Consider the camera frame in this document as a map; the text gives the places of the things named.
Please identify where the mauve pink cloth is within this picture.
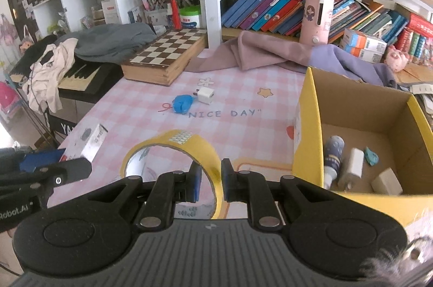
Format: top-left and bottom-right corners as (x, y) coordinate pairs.
(184, 31), (320, 73)

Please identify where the pen holder with pens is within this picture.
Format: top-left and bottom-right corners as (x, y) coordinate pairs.
(142, 0), (170, 26)

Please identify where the black cloth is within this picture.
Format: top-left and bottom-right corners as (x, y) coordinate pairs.
(14, 35), (59, 71)

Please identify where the blue basketball-print keychain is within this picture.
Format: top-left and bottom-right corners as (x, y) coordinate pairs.
(365, 147), (380, 167)

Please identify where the pink checked tablecloth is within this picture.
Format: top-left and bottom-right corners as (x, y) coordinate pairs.
(47, 48), (309, 220)

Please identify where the row of books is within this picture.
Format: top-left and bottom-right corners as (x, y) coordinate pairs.
(220, 0), (433, 66)

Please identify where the black electric keyboard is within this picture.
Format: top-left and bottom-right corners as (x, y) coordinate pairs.
(8, 50), (124, 105)

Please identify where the white jar green lid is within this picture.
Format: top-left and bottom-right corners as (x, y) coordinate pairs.
(179, 5), (202, 30)

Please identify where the white grey-print carton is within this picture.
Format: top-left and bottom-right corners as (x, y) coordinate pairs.
(63, 124), (109, 162)

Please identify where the blue rubbery toy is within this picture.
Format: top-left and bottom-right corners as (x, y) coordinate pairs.
(172, 94), (195, 114)

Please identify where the red bottle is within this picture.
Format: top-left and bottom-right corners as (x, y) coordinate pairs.
(171, 0), (183, 30)

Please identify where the white rectangular block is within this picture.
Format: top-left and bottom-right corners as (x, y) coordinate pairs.
(371, 168), (403, 196)

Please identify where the wooden chessboard box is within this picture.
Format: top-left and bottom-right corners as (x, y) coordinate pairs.
(121, 28), (208, 87)

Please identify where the silver blue droplet-print tube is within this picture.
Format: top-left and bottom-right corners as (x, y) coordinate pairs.
(323, 135), (345, 190)

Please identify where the white charger with prongs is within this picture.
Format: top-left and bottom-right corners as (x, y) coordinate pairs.
(338, 148), (365, 192)

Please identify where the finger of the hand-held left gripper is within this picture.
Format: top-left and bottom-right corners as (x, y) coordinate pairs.
(0, 147), (67, 175)
(0, 157), (93, 197)

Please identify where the pink pig plush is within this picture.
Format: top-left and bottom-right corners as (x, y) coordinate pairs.
(384, 44), (410, 73)

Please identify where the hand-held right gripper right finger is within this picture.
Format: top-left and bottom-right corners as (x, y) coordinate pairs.
(221, 159), (336, 229)

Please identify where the yellow tape roll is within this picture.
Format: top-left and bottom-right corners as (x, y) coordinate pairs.
(122, 129), (224, 220)

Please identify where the white charger plug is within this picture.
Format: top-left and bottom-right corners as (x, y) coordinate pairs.
(195, 87), (216, 104)

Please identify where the white orange blue carton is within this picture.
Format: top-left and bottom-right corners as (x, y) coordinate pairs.
(339, 43), (386, 64)
(343, 28), (388, 54)

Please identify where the yellow cardboard box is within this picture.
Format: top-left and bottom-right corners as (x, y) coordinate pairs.
(291, 67), (433, 234)

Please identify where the wooden board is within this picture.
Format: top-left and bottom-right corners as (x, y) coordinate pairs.
(394, 64), (433, 85)

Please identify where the cream shirt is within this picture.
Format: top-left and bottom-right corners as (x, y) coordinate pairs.
(25, 38), (80, 114)

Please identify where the grey fuzzy cloth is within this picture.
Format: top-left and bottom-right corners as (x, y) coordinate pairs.
(360, 236), (433, 287)

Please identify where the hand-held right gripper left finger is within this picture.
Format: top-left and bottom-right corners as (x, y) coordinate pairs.
(88, 160), (203, 229)

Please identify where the pink white speaker box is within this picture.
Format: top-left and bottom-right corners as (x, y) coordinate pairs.
(301, 0), (334, 46)

